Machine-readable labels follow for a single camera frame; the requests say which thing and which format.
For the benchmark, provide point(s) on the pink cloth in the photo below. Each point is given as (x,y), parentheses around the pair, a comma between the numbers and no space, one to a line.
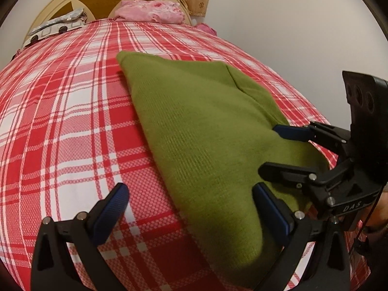
(206,28)

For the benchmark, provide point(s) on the green knit sweater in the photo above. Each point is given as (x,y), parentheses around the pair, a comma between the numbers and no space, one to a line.
(197,127)

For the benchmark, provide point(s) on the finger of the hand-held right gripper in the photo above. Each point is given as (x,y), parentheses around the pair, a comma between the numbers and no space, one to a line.
(291,132)
(282,171)

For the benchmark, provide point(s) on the red plaid bed sheet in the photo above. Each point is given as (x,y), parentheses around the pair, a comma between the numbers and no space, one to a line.
(60,112)

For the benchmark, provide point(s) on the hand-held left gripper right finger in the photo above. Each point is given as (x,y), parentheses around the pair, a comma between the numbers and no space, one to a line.
(272,209)

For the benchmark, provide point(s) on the pink floral pillow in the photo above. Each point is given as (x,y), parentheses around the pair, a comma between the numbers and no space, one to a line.
(148,10)

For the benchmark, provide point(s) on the grey patterned pillow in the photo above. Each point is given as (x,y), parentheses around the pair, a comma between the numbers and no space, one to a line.
(54,24)

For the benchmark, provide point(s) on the person's right hand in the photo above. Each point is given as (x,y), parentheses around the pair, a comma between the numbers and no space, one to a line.
(380,215)

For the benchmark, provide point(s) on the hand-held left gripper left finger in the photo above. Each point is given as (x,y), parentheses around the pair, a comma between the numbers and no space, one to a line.
(112,209)

